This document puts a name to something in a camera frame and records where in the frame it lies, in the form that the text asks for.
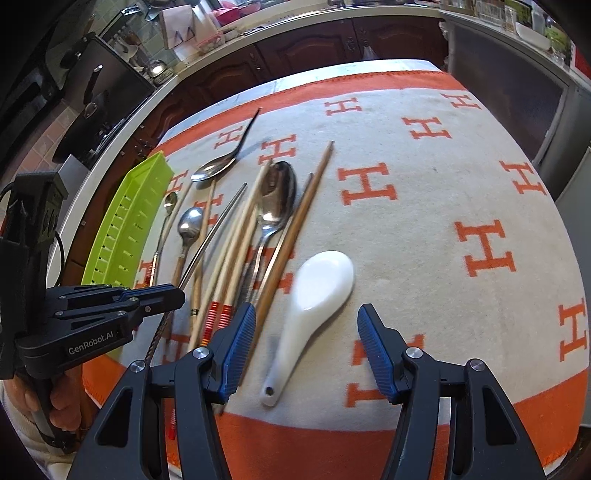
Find wooden-handled steel spoon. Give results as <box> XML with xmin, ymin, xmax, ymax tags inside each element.
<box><xmin>171</xmin><ymin>206</ymin><xmax>205</xmax><ymax>289</ymax></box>

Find black-banded bamboo chopstick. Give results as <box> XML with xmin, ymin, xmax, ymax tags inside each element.
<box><xmin>188</xmin><ymin>180</ymin><xmax>218</xmax><ymax>333</ymax></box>

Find stainless steel panel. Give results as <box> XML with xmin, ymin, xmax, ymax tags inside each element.
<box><xmin>59</xmin><ymin>154</ymin><xmax>89</xmax><ymax>186</ymax></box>

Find silver glass-door appliance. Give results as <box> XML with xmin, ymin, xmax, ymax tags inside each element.
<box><xmin>442</xmin><ymin>10</ymin><xmax>591</xmax><ymax>201</ymax></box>

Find person's left hand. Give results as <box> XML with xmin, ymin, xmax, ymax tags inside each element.
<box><xmin>2</xmin><ymin>364</ymin><xmax>99</xmax><ymax>435</ymax></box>

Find white bowl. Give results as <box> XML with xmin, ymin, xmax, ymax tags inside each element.
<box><xmin>514</xmin><ymin>22</ymin><xmax>553</xmax><ymax>52</ymax></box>

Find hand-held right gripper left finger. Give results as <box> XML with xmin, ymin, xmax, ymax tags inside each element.
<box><xmin>69</xmin><ymin>302</ymin><xmax>257</xmax><ymax>480</ymax></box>

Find large steel spoon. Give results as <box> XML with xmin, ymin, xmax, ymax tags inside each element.
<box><xmin>242</xmin><ymin>161</ymin><xmax>298</xmax><ymax>308</ymax></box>

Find green plastic slotted tray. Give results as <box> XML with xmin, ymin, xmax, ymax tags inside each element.
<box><xmin>81</xmin><ymin>154</ymin><xmax>175</xmax><ymax>291</ymax></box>

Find orange and white printed blanket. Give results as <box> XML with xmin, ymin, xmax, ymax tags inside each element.
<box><xmin>83</xmin><ymin>69</ymin><xmax>591</xmax><ymax>476</ymax></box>

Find person's left forearm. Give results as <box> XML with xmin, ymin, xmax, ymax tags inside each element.
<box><xmin>0</xmin><ymin>408</ymin><xmax>75</xmax><ymax>480</ymax></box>

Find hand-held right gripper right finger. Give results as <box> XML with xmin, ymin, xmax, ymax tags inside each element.
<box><xmin>356</xmin><ymin>302</ymin><xmax>546</xmax><ymax>480</ymax></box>

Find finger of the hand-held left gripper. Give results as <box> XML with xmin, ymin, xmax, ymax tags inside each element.
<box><xmin>54</xmin><ymin>301</ymin><xmax>154</xmax><ymax>333</ymax></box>
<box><xmin>47</xmin><ymin>284</ymin><xmax>186</xmax><ymax>318</ymax></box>

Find black pan with lid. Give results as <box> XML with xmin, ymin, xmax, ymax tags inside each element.
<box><xmin>51</xmin><ymin>37</ymin><xmax>157</xmax><ymax>163</ymax></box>

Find small steel kettle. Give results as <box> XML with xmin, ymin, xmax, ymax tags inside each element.
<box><xmin>145</xmin><ymin>59</ymin><xmax>170</xmax><ymax>85</ymax></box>

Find white cutting board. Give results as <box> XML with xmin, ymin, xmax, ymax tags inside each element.
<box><xmin>161</xmin><ymin>6</ymin><xmax>200</xmax><ymax>49</ymax></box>

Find black-handled steel spoon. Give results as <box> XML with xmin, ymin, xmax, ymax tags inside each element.
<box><xmin>191</xmin><ymin>107</ymin><xmax>262</xmax><ymax>182</ymax></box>

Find white ceramic soup spoon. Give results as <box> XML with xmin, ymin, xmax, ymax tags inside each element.
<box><xmin>260</xmin><ymin>250</ymin><xmax>355</xmax><ymax>408</ymax></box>

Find dark wooden kitchen cabinets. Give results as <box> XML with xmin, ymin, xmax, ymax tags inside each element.
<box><xmin>154</xmin><ymin>17</ymin><xmax>450</xmax><ymax>155</ymax></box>

